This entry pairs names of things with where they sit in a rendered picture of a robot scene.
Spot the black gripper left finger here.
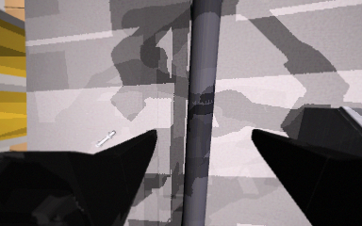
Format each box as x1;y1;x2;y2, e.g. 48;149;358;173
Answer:
0;129;157;226

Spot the long black bar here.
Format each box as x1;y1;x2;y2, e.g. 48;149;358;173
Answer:
182;0;222;226

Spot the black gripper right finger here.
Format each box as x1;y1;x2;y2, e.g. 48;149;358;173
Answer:
251;129;362;226

